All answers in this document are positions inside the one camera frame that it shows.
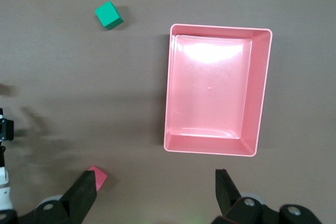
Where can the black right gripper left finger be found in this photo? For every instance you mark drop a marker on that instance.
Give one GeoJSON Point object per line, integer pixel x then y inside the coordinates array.
{"type": "Point", "coordinates": [78, 197]}

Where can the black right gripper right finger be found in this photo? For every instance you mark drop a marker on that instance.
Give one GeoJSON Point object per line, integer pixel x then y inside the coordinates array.
{"type": "Point", "coordinates": [228, 203]}

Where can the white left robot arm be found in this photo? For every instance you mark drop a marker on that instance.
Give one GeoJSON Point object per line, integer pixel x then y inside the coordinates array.
{"type": "Point", "coordinates": [4, 182]}

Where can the pink foam cube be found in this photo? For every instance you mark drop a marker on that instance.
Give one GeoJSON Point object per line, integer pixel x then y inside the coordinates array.
{"type": "Point", "coordinates": [101, 178]}

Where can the pink plastic bin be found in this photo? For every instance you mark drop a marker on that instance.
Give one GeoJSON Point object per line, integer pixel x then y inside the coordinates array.
{"type": "Point", "coordinates": [210, 90]}

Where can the brown table mat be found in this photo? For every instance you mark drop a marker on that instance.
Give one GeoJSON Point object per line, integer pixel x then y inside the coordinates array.
{"type": "Point", "coordinates": [78, 77]}

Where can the green foam cube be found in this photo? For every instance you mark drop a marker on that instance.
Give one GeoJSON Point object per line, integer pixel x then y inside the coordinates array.
{"type": "Point", "coordinates": [109, 15]}

